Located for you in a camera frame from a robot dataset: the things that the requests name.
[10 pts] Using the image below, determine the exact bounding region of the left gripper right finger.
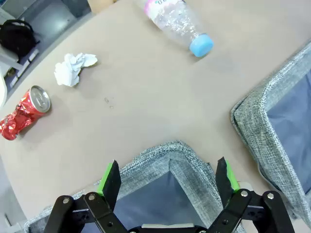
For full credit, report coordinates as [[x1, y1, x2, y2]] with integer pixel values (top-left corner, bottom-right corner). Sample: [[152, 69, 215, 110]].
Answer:
[[207, 156, 296, 233]]

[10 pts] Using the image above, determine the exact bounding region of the white paper ball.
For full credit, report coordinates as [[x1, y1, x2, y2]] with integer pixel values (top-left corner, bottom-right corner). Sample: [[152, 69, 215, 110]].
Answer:
[[53, 53, 98, 87]]

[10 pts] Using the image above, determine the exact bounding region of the black backpack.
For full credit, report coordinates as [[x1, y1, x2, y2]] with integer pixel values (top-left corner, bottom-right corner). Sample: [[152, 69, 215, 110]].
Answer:
[[0, 19, 41, 58]]

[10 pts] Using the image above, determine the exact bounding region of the grey fabric basket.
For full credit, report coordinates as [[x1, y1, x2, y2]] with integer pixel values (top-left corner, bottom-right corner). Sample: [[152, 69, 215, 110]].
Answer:
[[24, 139, 246, 233], [230, 40, 311, 221]]

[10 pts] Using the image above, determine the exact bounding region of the clear bottle blue cap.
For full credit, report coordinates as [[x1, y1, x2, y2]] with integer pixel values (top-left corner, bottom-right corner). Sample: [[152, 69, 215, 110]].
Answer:
[[143, 0, 215, 58]]

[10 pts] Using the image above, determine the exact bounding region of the person's right hand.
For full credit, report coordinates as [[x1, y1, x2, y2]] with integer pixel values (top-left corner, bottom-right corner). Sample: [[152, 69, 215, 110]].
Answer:
[[87, 0, 117, 13]]

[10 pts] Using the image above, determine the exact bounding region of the crushed red soda can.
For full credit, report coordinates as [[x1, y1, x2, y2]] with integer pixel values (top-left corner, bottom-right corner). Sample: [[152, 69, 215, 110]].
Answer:
[[0, 84, 52, 141]]

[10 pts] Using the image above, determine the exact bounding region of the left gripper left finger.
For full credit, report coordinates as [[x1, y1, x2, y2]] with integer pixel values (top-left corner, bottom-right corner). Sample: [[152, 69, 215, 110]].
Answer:
[[45, 159, 128, 233]]

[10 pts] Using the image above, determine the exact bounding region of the white power strip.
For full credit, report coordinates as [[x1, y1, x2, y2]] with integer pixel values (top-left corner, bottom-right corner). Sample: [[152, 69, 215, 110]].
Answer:
[[9, 48, 39, 86]]

